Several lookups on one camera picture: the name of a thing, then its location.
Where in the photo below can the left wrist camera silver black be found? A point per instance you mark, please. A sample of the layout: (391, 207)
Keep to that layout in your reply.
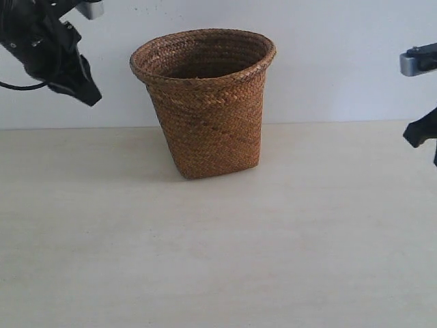
(90, 9)

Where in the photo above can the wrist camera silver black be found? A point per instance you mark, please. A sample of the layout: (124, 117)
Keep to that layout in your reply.
(418, 60)
(90, 9)

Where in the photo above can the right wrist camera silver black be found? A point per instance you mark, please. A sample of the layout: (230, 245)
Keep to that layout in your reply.
(418, 60)

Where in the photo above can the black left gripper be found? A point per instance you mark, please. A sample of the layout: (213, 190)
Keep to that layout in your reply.
(32, 31)

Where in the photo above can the brown woven wicker basket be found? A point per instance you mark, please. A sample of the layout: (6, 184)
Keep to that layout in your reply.
(207, 90)

